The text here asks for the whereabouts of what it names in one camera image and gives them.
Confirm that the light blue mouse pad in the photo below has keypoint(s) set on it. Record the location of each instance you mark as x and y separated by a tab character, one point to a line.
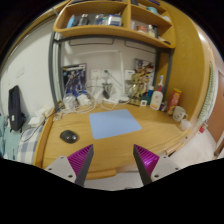
112	123

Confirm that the black computer mouse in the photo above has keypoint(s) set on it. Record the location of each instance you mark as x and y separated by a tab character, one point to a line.
69	136

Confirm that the red yellow chips can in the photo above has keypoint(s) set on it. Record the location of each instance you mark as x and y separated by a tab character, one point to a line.
174	100

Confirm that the blue robot model box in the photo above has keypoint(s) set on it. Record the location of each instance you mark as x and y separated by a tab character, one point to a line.
74	77

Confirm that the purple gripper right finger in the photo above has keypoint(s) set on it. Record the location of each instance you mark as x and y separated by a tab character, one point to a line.
152	167

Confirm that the blue checkered bedding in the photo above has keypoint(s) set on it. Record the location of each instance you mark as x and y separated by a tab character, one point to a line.
27	145

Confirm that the wooden wall shelf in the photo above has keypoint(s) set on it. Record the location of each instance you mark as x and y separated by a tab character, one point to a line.
146	21

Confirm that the blue box on shelf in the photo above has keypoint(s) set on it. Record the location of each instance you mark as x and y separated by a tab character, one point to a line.
115	20

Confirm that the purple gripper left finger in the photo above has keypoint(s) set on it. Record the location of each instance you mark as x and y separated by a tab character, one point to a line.
73	168

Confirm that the white pump lotion bottle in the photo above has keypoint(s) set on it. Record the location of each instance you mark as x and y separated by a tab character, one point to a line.
157	96

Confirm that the gold robot figurine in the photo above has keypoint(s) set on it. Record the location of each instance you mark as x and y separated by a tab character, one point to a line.
139	85

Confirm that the white small cup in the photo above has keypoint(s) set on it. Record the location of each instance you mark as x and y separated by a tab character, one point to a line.
185	125

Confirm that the white power adapter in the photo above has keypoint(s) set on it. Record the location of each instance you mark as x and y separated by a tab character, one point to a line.
36	121

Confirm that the white ceramic mug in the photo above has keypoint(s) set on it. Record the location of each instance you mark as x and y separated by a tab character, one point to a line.
179	114

